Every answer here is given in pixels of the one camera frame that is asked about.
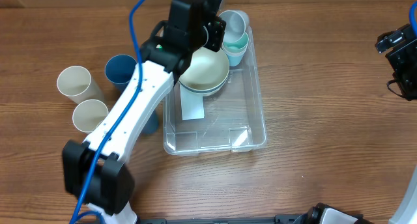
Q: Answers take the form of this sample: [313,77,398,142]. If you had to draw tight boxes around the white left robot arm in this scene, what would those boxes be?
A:
[62,0,226,223]

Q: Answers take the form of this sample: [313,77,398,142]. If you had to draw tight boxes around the mint small cup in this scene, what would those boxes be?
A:
[222,33,249,53]

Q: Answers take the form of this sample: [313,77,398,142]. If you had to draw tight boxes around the grey small cup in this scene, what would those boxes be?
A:
[219,10,250,43]

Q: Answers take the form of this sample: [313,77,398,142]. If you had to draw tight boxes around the light blue small cup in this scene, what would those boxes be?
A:
[222,47,247,67]

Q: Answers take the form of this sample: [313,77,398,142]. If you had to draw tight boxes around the cream tall cup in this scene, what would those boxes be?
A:
[72,99,109,133]
[57,66,105,104]

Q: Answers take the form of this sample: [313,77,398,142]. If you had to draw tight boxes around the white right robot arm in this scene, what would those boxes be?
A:
[375,24,416,224]

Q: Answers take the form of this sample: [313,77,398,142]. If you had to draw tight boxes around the dark blue tall cup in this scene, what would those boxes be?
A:
[138,103,159,135]
[105,54,137,92]

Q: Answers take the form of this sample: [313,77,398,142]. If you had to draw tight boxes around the cream bowl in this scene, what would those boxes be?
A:
[181,48,229,77]

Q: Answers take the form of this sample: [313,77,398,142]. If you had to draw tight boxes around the white label in bin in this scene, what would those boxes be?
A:
[180,85,205,120]

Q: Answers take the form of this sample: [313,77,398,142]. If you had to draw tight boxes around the clear plastic storage bin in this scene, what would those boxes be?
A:
[163,28,267,156]

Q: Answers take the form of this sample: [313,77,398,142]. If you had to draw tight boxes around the blue bowl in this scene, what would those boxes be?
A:
[179,75,228,96]

